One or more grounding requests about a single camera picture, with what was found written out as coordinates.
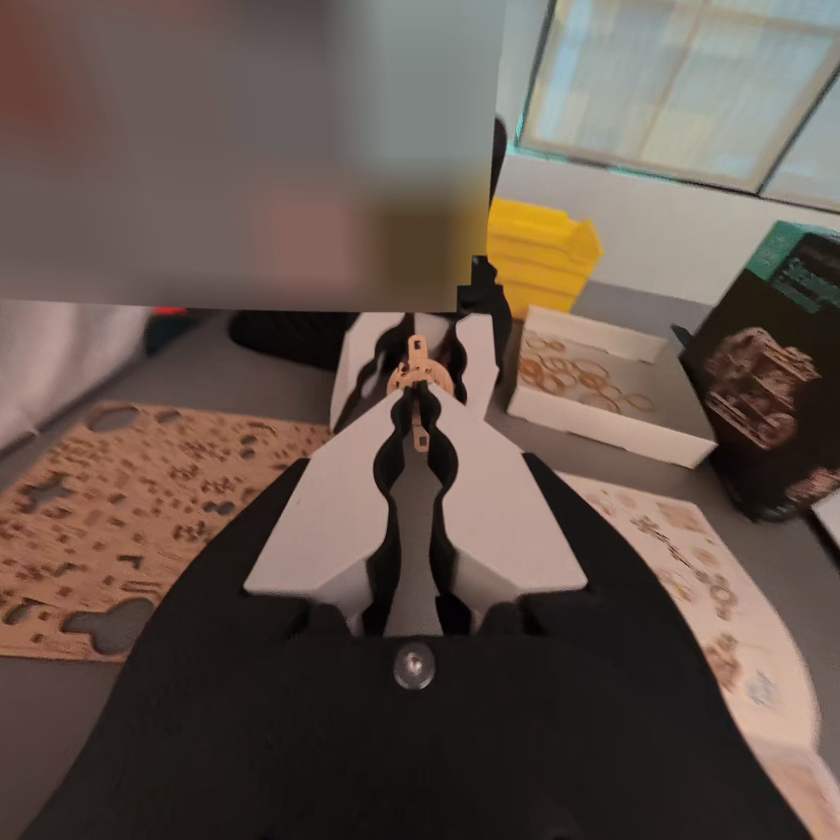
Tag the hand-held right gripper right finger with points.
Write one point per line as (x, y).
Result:
(512, 525)

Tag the illustrated instruction booklet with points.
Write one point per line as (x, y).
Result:
(689, 558)

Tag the black product box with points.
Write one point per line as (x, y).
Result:
(754, 394)

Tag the pile of tan rubber bands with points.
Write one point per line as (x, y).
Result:
(577, 374)

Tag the round wooden model assembly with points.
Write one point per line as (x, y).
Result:
(417, 377)

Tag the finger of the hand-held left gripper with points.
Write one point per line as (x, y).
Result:
(479, 361)
(358, 354)

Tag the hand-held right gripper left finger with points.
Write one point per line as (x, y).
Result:
(328, 525)

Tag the red and teal item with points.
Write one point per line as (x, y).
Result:
(170, 334)

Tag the white cardboard box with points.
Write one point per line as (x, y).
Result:
(656, 439)

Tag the laser-cut wooden parts sheet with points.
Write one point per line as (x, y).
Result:
(98, 512)

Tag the black quilted wrist pad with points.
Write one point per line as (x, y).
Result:
(282, 341)

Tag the yellow plastic bin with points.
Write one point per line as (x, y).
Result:
(538, 262)

